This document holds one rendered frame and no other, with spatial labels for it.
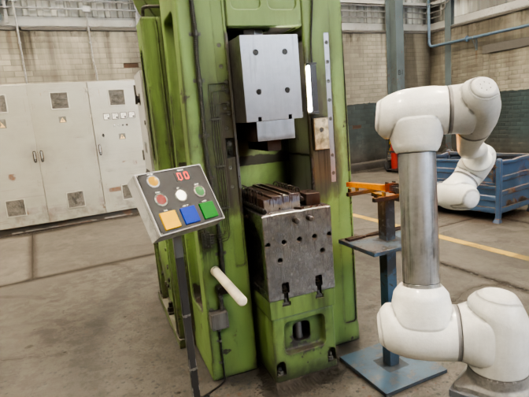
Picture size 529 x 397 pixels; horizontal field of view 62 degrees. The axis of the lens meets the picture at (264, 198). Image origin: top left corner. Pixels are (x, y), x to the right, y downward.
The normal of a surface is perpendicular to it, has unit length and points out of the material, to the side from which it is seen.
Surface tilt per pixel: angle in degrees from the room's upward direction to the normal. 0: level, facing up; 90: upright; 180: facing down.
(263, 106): 90
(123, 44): 91
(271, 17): 90
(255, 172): 90
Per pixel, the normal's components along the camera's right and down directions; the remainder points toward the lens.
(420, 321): -0.30, 0.00
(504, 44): -0.88, 0.16
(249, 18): 0.36, 0.14
